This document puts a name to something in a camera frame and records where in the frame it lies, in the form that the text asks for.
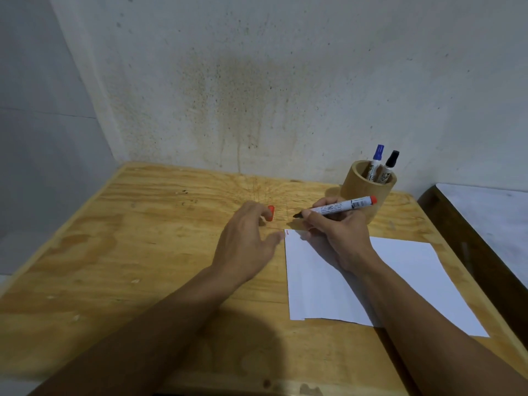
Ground person's left hand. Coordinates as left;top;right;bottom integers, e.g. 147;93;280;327
210;200;285;285

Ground person's right hand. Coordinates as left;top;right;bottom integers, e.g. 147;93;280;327
301;196;378;273

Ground red marker pen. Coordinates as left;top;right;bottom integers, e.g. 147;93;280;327
293;196;378;219

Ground person's left forearm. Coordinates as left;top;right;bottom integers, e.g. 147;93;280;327
26;265;249;396

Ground person's right forearm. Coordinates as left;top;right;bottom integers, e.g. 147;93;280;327
343;252;528;396

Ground round wooden pen holder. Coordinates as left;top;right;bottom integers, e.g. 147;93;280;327
339;160;398;226

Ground blue capped marker pen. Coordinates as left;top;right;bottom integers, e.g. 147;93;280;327
366;144;386;183

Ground black capped marker pen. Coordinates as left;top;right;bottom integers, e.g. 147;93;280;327
377;150;400;184

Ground white paper sheet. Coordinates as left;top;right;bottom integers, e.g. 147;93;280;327
284;229;491;339

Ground dark wooden white-topped table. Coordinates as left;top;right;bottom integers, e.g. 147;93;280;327
417;183;528;290

